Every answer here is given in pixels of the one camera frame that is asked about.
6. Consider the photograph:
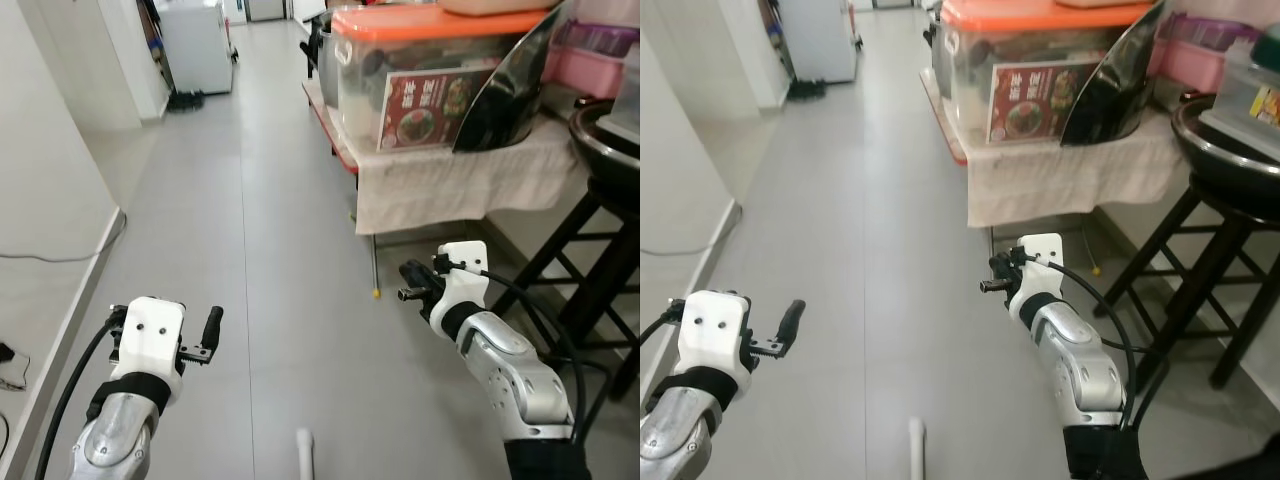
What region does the black shiny pan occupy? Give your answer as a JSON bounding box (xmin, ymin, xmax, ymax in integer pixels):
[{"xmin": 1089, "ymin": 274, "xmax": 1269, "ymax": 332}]
[
  {"xmin": 1058, "ymin": 0, "xmax": 1178, "ymax": 148},
  {"xmin": 452, "ymin": 3, "xmax": 573, "ymax": 154}
]

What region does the pink purple plastic container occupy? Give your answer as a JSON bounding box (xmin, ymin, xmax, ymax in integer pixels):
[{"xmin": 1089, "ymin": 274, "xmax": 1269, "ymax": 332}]
[
  {"xmin": 1148, "ymin": 12, "xmax": 1259, "ymax": 98},
  {"xmin": 545, "ymin": 20, "xmax": 640, "ymax": 101}
]

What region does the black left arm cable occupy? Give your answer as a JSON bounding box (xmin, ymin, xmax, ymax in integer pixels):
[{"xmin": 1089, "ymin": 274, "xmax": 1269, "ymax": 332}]
[
  {"xmin": 640, "ymin": 300, "xmax": 693, "ymax": 353},
  {"xmin": 35, "ymin": 305, "xmax": 128, "ymax": 480}
]

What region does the black wooden stool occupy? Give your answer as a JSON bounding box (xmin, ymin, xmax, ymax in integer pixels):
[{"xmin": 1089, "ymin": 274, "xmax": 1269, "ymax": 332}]
[
  {"xmin": 513, "ymin": 180, "xmax": 640, "ymax": 403},
  {"xmin": 1093, "ymin": 175, "xmax": 1280, "ymax": 393}
]

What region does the red food poster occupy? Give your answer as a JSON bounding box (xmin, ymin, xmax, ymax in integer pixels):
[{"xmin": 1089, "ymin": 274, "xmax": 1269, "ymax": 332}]
[
  {"xmin": 986, "ymin": 58, "xmax": 1088, "ymax": 146},
  {"xmin": 378, "ymin": 66, "xmax": 498, "ymax": 153}
]

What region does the green pot lid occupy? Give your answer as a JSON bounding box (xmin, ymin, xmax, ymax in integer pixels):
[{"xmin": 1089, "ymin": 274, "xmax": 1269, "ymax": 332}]
[{"xmin": 1250, "ymin": 22, "xmax": 1280, "ymax": 73}]

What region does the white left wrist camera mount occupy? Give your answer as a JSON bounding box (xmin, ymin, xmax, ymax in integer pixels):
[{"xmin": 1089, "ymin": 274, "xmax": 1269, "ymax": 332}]
[
  {"xmin": 678, "ymin": 290, "xmax": 754, "ymax": 401},
  {"xmin": 112, "ymin": 297, "xmax": 187, "ymax": 406}
]

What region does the beige ceramic pot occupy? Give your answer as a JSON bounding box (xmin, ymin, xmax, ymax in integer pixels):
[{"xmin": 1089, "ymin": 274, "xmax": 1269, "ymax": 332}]
[{"xmin": 438, "ymin": 0, "xmax": 563, "ymax": 17}]

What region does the clear box orange lid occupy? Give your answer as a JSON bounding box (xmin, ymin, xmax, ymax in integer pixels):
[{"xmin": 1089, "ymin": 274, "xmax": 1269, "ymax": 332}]
[
  {"xmin": 938, "ymin": 0, "xmax": 1173, "ymax": 148},
  {"xmin": 330, "ymin": 5, "xmax": 563, "ymax": 153}
]

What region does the black wall cable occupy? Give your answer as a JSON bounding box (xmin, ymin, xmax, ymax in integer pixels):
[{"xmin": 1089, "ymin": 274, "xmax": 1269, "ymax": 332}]
[
  {"xmin": 0, "ymin": 213, "xmax": 128, "ymax": 265},
  {"xmin": 640, "ymin": 203, "xmax": 743, "ymax": 258}
]

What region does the steel pot black handle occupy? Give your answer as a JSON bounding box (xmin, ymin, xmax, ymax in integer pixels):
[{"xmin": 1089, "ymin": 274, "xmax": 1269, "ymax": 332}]
[{"xmin": 298, "ymin": 8, "xmax": 338, "ymax": 83}]

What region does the black power adapter cable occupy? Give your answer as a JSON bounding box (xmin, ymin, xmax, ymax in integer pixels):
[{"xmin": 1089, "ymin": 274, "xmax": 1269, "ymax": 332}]
[{"xmin": 0, "ymin": 340, "xmax": 33, "ymax": 393}]

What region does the white fridge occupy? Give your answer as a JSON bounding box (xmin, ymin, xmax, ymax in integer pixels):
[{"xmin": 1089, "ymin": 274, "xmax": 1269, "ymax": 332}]
[
  {"xmin": 158, "ymin": 0, "xmax": 238, "ymax": 97},
  {"xmin": 778, "ymin": 0, "xmax": 861, "ymax": 85}
]

